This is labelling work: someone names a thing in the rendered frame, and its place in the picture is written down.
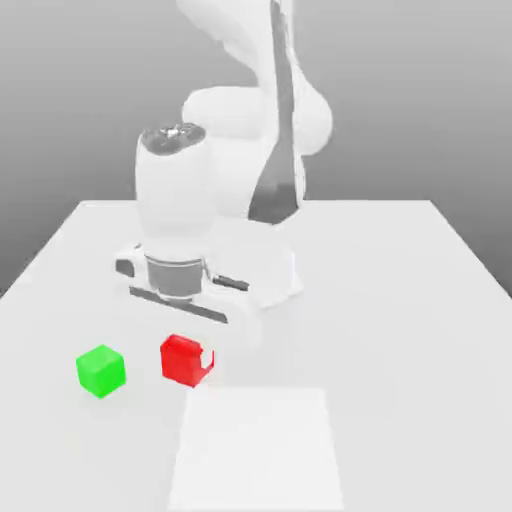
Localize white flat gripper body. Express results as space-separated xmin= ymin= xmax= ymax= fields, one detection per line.
xmin=118 ymin=282 xmax=263 ymax=348

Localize small red cube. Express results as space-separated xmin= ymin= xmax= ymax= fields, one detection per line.
xmin=159 ymin=333 xmax=216 ymax=389

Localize small green cube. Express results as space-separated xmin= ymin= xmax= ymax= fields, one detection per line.
xmin=75 ymin=343 xmax=127 ymax=400

